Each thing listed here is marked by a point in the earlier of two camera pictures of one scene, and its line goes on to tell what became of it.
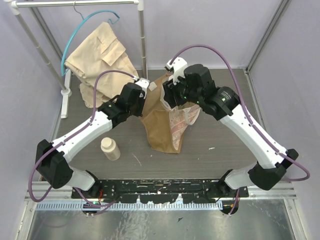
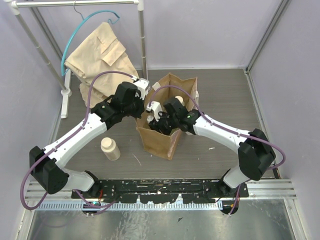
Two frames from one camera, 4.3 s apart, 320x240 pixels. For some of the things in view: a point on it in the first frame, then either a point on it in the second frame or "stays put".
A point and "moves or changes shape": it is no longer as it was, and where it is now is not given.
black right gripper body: (182, 93) -> (165, 124)
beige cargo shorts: (101, 51) stays put
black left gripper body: (139, 106) stays put
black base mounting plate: (211, 191) stays put
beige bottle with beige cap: (109, 147) stays put
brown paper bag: (165, 127) moves or changes shape
